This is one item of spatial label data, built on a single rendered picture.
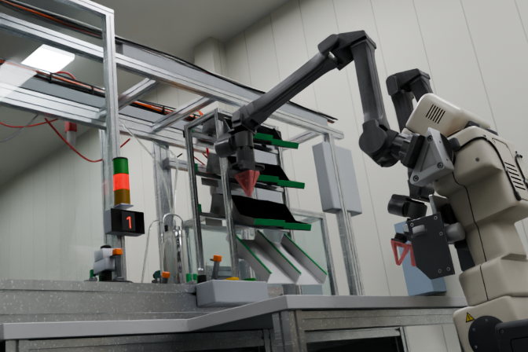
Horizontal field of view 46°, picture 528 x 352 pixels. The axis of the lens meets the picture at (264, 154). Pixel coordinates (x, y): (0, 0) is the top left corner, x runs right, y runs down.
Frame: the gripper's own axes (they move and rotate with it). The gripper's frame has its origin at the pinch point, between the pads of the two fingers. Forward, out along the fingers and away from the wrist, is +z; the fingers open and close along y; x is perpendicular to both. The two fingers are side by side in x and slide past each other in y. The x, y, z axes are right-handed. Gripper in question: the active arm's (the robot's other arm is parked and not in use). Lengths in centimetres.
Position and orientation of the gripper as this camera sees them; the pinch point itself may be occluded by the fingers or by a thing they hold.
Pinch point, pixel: (248, 193)
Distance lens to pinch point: 190.8
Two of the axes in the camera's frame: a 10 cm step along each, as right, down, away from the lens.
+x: 7.3, -2.9, -6.2
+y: -6.8, -1.8, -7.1
